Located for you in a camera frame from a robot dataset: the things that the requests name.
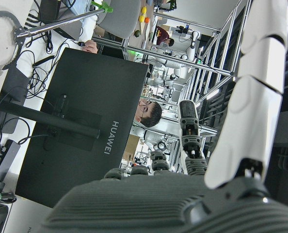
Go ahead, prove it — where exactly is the black power strip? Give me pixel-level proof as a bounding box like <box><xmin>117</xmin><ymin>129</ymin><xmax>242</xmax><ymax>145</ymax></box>
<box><xmin>0</xmin><ymin>139</ymin><xmax>21</xmax><ymax>182</ymax></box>

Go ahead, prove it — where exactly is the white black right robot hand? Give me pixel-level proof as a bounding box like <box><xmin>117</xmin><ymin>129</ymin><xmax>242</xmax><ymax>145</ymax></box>
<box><xmin>34</xmin><ymin>0</ymin><xmax>288</xmax><ymax>233</ymax></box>

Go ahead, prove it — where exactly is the person in maroon shirt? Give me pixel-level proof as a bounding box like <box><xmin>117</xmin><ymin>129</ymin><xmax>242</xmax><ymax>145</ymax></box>
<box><xmin>156</xmin><ymin>26</ymin><xmax>175</xmax><ymax>47</ymax></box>

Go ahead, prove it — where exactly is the grey office chair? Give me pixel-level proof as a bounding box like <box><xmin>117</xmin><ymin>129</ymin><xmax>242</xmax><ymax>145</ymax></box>
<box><xmin>95</xmin><ymin>0</ymin><xmax>142</xmax><ymax>39</ymax></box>

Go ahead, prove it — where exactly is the black Huawei monitor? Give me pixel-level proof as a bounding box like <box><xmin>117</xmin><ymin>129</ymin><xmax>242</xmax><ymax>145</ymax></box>
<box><xmin>15</xmin><ymin>47</ymin><xmax>149</xmax><ymax>209</ymax></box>

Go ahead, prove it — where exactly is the silver metal pole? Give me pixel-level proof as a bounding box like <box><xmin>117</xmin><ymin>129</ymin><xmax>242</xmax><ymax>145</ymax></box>
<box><xmin>14</xmin><ymin>7</ymin><xmax>106</xmax><ymax>46</ymax></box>

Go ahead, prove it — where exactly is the black cable tangle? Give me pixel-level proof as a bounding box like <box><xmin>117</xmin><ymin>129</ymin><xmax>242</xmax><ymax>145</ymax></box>
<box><xmin>25</xmin><ymin>30</ymin><xmax>56</xmax><ymax>99</ymax></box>

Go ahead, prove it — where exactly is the person wearing glasses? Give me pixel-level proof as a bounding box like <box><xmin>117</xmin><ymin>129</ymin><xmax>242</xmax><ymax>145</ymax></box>
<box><xmin>133</xmin><ymin>98</ymin><xmax>163</xmax><ymax>129</ymax></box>

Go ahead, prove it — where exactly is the green plastic clip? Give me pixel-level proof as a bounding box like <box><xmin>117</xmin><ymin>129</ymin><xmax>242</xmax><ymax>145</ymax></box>
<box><xmin>91</xmin><ymin>0</ymin><xmax>113</xmax><ymax>13</ymax></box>

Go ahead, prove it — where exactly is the aluminium frame cage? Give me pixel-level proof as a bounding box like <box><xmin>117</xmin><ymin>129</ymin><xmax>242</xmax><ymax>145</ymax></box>
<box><xmin>93</xmin><ymin>0</ymin><xmax>254</xmax><ymax>136</ymax></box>

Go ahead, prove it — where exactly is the brown cardboard box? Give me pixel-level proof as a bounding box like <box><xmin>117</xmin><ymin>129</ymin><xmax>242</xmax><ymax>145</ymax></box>
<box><xmin>123</xmin><ymin>134</ymin><xmax>141</xmax><ymax>162</ymax></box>

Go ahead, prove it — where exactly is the operator bare hand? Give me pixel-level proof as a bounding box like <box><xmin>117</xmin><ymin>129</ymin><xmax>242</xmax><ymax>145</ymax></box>
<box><xmin>82</xmin><ymin>40</ymin><xmax>99</xmax><ymax>54</ymax></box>

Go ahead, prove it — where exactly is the black monitor stand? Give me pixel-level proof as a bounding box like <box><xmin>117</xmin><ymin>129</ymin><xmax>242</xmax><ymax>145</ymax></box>
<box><xmin>0</xmin><ymin>65</ymin><xmax>101</xmax><ymax>139</ymax></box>

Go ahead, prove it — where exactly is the black box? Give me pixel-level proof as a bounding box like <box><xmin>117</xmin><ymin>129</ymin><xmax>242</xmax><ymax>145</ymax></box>
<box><xmin>39</xmin><ymin>0</ymin><xmax>62</xmax><ymax>25</ymax></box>

